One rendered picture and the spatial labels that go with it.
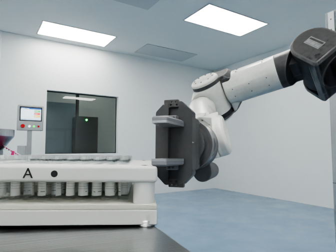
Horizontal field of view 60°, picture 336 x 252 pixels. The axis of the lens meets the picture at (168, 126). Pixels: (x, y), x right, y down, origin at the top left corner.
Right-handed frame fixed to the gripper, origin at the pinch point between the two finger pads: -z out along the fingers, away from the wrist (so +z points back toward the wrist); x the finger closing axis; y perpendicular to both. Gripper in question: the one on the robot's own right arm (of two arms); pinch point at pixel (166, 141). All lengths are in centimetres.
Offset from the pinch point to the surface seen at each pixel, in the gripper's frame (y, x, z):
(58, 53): 336, -178, 392
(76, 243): 5.6, 10.5, -11.3
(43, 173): 12.6, 4.0, -8.3
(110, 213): 5.3, 8.7, -5.2
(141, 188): 2.0, 5.8, -3.5
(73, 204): 9.5, 7.6, -6.5
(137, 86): 234, -138, 514
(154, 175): 0.5, 4.2, -3.2
